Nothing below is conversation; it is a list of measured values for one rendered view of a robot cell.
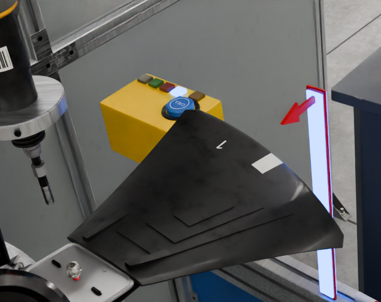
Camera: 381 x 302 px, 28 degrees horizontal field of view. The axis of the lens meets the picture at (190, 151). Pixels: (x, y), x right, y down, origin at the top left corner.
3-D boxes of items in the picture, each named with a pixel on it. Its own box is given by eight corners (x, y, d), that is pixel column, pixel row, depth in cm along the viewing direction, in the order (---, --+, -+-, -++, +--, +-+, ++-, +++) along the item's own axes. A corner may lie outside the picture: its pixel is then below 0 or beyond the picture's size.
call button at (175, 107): (161, 115, 107) (159, 105, 106) (181, 102, 109) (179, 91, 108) (181, 123, 104) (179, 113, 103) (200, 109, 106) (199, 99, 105)
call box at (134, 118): (112, 157, 117) (97, 100, 111) (157, 126, 123) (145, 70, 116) (184, 193, 107) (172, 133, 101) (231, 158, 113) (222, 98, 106)
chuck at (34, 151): (23, 159, 57) (14, 133, 55) (28, 148, 58) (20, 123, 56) (39, 159, 56) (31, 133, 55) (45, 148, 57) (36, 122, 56)
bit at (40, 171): (42, 207, 60) (24, 154, 57) (46, 198, 60) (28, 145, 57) (54, 207, 59) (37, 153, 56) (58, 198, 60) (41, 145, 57)
